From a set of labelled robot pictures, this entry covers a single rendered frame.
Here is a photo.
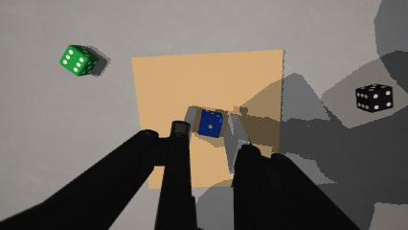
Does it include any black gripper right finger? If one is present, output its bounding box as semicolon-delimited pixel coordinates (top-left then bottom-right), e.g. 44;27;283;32
223;114;360;230

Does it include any tan flat mat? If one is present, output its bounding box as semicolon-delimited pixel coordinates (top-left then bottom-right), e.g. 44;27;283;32
131;50;283;187

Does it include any green die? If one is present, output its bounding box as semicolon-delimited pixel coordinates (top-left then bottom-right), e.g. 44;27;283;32
59;45;99;77

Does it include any blue die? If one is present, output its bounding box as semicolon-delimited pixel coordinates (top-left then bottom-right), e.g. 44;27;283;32
198;109;223;138

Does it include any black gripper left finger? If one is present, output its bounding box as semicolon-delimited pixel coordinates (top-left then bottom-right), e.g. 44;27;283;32
0;106;197;230

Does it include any black die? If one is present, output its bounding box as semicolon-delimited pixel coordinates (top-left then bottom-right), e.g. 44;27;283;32
355;84;394;113

